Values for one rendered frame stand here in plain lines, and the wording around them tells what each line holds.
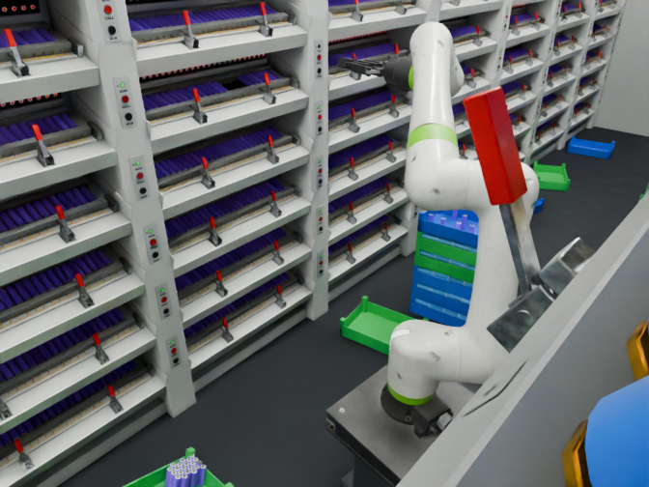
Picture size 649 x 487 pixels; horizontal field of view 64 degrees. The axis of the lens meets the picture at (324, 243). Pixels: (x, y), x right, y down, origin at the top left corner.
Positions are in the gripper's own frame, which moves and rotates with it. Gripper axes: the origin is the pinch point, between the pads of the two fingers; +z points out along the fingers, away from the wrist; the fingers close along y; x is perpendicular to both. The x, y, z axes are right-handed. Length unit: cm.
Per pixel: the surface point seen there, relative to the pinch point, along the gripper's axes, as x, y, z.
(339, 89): -11.8, 10.6, 12.4
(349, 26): 8.6, 15.0, 12.2
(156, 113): -7, -59, 18
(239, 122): -13.7, -35.0, 12.8
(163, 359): -81, -74, 12
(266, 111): -12.5, -24.7, 12.4
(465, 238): -63, 30, -34
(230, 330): -90, -45, 16
